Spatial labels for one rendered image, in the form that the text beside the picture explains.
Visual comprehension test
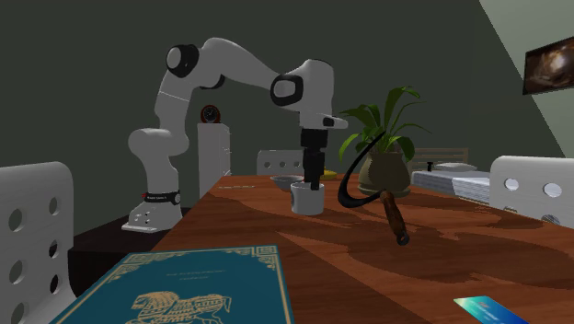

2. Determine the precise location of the wooden table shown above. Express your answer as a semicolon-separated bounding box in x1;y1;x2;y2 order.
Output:
150;173;574;324

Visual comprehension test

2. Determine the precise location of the green potted plant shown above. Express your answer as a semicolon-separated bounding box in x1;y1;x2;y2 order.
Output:
338;86;433;200

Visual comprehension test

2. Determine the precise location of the dark wall picture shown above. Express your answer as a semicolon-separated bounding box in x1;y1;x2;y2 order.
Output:
522;35;574;97

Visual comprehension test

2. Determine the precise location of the grey bowl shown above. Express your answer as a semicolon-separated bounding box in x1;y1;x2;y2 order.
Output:
270;174;305;193

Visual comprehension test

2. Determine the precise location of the black sickle with wooden handle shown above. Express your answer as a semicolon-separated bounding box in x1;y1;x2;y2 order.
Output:
336;129;411;248

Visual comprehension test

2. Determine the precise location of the bed with white bedding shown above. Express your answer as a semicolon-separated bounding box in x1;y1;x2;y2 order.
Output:
407;147;492;205

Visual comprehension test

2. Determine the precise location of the white cup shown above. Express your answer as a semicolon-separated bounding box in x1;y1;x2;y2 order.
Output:
290;180;327;217

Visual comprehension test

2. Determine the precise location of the teal book with gold print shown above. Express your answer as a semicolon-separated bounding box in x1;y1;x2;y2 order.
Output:
49;244;296;324

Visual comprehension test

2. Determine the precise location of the white chair with round holes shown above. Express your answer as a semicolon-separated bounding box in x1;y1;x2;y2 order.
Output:
256;149;306;177
488;155;574;226
0;160;78;324

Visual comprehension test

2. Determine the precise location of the blue card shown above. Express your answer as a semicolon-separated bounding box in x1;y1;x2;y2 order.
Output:
453;295;531;324

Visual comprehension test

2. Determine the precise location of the white cabinet with red clock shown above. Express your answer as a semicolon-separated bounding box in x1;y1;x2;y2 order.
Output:
196;103;233;199

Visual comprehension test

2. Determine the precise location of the dark robot stand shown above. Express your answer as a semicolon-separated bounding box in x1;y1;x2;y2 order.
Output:
67;207;193;298

